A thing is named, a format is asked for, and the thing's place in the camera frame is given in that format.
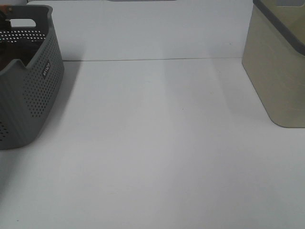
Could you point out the brown towel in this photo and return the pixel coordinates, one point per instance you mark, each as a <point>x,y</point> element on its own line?
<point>23,49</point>

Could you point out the grey perforated plastic basket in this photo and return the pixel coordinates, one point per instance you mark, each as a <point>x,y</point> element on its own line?
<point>27,93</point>

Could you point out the beige plastic basket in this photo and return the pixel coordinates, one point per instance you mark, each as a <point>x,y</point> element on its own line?
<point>274,59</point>

